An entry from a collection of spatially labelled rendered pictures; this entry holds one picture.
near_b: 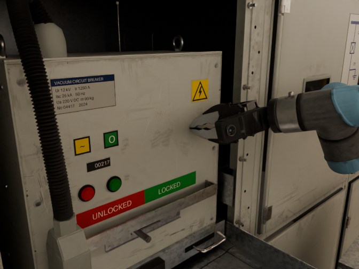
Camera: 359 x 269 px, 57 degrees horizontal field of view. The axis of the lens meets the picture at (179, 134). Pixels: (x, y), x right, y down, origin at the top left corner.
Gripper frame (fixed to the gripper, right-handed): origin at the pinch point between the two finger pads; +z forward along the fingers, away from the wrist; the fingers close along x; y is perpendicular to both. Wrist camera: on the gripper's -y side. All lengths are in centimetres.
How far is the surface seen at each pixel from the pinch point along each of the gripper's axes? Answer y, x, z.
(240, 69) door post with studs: 16.2, 11.0, -7.5
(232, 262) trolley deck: 6.6, -38.6, 1.2
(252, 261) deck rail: 9.4, -39.5, -3.5
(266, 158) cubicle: 24.1, -15.4, -6.8
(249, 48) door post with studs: 15.6, 15.5, -11.0
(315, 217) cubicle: 58, -50, -8
